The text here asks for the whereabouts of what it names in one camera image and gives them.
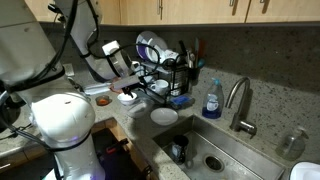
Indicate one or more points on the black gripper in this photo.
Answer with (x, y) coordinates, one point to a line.
(128, 90)

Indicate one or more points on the white bowl with flower pattern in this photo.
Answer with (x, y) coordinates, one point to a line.
(126, 99)

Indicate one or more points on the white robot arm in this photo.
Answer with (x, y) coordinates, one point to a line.
(30, 70)

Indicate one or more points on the small orange dish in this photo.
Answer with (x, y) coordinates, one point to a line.
(103, 100)

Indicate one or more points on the black two-tier dish rack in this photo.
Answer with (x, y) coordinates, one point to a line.
(176, 75)

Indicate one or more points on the white plate upright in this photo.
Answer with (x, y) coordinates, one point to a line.
(156, 49)

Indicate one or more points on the large white plate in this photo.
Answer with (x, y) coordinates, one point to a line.
(142, 43)

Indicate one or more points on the white mug with red label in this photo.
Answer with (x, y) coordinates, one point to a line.
(170, 57)

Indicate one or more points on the blue sponge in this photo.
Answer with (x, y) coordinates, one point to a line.
(182, 102)

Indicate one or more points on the utensil holder with utensils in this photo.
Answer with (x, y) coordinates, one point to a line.
(191, 59)

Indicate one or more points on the black mug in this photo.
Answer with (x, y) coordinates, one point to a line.
(179, 148)

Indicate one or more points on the wooden upper cabinets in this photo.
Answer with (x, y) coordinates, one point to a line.
(178, 12)

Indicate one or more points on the blue dish soap bottle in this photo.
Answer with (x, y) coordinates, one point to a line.
(213, 101)

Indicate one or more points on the metal kitchen faucet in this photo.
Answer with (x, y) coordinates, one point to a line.
(239, 122)

